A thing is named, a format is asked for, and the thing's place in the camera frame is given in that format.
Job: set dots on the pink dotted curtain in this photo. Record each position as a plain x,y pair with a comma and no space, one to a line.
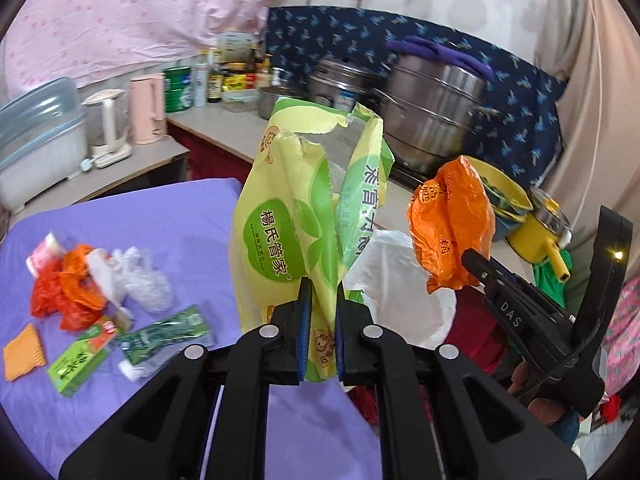
125,10

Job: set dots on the large steel steamer pot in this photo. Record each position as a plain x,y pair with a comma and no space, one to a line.
435,110

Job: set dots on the large blue basin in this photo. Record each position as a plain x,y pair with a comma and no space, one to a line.
507,230

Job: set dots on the green cardboard box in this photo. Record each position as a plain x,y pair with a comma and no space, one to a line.
80,365

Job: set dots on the white green carton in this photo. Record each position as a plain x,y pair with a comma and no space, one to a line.
234,47

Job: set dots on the orange ribbed cloth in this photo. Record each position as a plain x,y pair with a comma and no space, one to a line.
25,355

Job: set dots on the white bottle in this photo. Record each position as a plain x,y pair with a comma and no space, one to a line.
200,87

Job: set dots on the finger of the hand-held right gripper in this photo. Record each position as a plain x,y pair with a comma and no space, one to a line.
477,262
510,275

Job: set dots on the beige curtain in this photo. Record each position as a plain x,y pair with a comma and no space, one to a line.
590,110

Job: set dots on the white crumpled plastic bag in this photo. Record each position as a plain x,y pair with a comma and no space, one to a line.
105,275

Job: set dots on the crumpled orange plastic bag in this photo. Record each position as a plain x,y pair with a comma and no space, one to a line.
65,290

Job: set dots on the steel bowl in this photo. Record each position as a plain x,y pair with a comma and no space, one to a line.
275,102

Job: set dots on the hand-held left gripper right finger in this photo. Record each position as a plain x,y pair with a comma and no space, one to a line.
342,332

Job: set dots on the steel rice cooker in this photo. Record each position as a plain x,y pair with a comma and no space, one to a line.
340,82

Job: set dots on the white power plug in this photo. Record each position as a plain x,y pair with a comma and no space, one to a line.
89,165

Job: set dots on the clear plastic container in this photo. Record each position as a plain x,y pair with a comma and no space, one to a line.
240,101

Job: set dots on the green cloth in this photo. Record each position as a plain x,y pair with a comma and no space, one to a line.
550,280

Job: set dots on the green tin can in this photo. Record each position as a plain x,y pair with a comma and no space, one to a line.
178,90

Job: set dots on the black induction cooker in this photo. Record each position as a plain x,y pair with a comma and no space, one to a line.
405,175

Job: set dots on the green foil wrapper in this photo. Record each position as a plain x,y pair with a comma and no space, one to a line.
160,335

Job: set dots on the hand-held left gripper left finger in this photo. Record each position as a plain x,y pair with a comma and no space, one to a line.
304,330

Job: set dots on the yellow seasoning packet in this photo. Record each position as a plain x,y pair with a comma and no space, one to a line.
240,81

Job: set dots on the yellow green plastic packaging bag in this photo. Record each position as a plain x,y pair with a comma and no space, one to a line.
280,220

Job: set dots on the pink packet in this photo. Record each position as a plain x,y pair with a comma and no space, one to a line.
45,252

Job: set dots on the blue printed cloth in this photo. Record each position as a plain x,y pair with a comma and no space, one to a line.
350,35

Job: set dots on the person's right hand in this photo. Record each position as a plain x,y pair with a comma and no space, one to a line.
545,410

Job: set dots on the plastic dish-rack box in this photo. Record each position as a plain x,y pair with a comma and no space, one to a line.
40,150

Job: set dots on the pink electric kettle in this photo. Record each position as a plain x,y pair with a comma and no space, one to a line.
147,110

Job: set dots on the clear plastic bag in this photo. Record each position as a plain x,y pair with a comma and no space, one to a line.
147,280

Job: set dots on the orange plastic bag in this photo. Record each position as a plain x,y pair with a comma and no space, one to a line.
65,290
450,220

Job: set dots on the trash bin with white liner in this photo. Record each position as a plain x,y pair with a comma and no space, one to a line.
395,280

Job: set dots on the purple table cloth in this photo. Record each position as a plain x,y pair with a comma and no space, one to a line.
200,240

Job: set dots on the person's right forearm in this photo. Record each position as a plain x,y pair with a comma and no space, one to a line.
567,430

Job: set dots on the dark sauce bottle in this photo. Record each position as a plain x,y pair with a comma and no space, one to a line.
215,85

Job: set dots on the pink floral cloth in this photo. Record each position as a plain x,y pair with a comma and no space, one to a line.
625,330

